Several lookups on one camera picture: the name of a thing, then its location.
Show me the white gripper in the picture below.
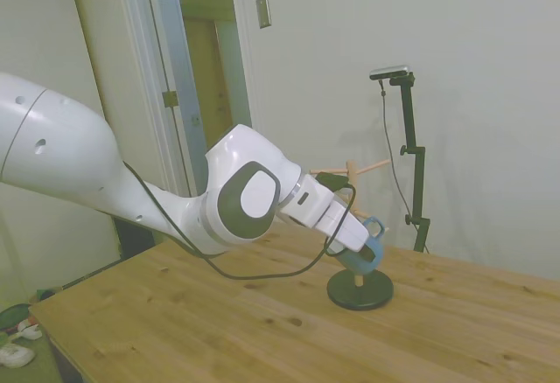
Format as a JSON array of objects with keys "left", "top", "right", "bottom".
[{"left": 278, "top": 174, "right": 378, "bottom": 265}]

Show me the blue enamel mug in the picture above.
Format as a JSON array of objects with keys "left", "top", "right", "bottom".
[{"left": 325, "top": 215, "right": 387, "bottom": 275}]

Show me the wooden mug tree black base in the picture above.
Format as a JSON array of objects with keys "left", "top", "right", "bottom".
[{"left": 309, "top": 159, "right": 395, "bottom": 312}]

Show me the black box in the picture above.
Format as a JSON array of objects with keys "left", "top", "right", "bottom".
[{"left": 111, "top": 215, "right": 157, "bottom": 260}]

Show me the brown wooden door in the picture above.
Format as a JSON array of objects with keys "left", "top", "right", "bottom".
[{"left": 177, "top": 0, "right": 254, "bottom": 148}]

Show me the dark table leg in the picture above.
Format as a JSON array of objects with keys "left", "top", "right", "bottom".
[{"left": 43, "top": 330, "right": 87, "bottom": 383}]

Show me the green red floor object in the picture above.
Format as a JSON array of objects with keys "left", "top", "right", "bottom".
[{"left": 29, "top": 286, "right": 62, "bottom": 304}]

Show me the small white floor object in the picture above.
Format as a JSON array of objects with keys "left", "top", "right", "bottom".
[{"left": 10, "top": 325, "right": 44, "bottom": 341}]

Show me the cream white open door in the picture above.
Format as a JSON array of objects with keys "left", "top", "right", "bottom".
[{"left": 65, "top": 0, "right": 176, "bottom": 196}]

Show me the black red round object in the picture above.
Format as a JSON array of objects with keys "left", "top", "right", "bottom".
[{"left": 0, "top": 303, "right": 31, "bottom": 331}]

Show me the white shoe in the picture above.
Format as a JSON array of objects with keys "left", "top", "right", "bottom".
[{"left": 0, "top": 343, "right": 37, "bottom": 369}]

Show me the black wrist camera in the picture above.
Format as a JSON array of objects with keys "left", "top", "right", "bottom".
[{"left": 315, "top": 171, "right": 352, "bottom": 190}]

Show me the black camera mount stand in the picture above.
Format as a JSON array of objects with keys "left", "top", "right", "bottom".
[{"left": 379, "top": 79, "right": 432, "bottom": 255}]

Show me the grey exterior camera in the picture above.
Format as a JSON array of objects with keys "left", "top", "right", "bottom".
[{"left": 369, "top": 64, "right": 413, "bottom": 81}]

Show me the white door frame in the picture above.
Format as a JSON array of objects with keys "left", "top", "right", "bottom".
[{"left": 115, "top": 0, "right": 275, "bottom": 226}]

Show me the metal wall switch plate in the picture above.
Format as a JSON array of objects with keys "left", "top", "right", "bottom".
[{"left": 255, "top": 0, "right": 272, "bottom": 30}]

